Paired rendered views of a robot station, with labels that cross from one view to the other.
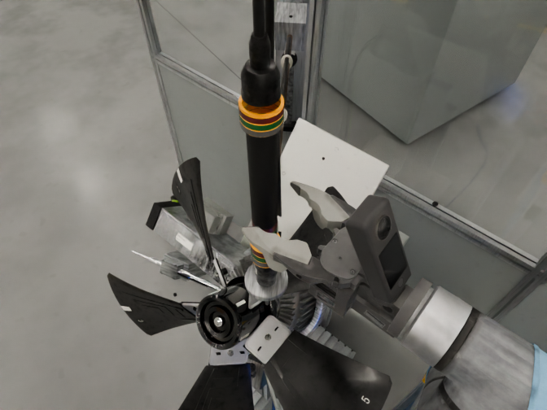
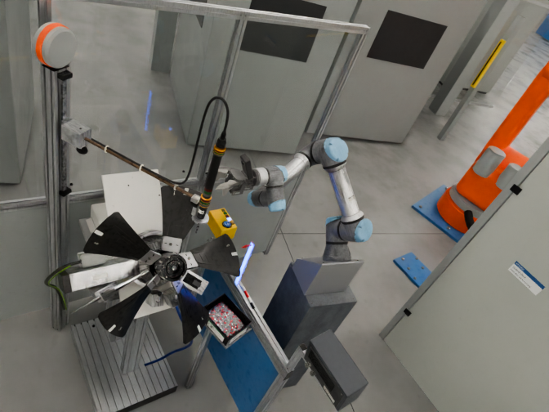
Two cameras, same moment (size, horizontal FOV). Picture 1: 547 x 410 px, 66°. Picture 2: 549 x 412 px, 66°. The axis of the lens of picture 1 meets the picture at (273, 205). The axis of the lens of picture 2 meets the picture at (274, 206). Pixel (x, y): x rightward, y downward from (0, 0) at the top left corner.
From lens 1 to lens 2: 1.40 m
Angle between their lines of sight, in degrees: 59
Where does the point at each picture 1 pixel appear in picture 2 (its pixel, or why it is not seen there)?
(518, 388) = (279, 172)
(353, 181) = (149, 185)
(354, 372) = (217, 242)
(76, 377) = not seen: outside the picture
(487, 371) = (274, 173)
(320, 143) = (122, 180)
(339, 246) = (235, 175)
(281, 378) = (207, 264)
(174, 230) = (89, 276)
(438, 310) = (261, 171)
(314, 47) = not seen: hidden behind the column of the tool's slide
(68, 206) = not seen: outside the picture
